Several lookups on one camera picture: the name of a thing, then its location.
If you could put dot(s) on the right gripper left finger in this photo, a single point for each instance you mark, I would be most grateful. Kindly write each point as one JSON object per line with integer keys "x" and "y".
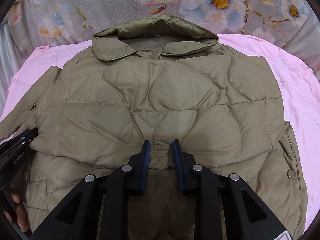
{"x": 123, "y": 183}

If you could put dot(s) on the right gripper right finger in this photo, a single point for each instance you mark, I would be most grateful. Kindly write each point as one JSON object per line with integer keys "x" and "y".
{"x": 199, "y": 184}

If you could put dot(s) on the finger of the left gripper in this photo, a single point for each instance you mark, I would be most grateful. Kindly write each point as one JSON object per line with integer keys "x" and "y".
{"x": 26, "y": 136}

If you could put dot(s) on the olive quilted puffer jacket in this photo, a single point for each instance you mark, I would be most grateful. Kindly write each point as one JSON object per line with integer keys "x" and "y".
{"x": 158, "y": 80}

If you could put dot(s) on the person's left hand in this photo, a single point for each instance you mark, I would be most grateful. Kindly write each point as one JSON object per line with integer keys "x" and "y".
{"x": 21, "y": 215}

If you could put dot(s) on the grey satin curtain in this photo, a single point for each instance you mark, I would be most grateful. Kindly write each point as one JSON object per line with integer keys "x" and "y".
{"x": 10, "y": 62}

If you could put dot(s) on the grey floral blanket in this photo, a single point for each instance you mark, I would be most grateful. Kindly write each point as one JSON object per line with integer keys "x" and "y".
{"x": 289, "y": 24}

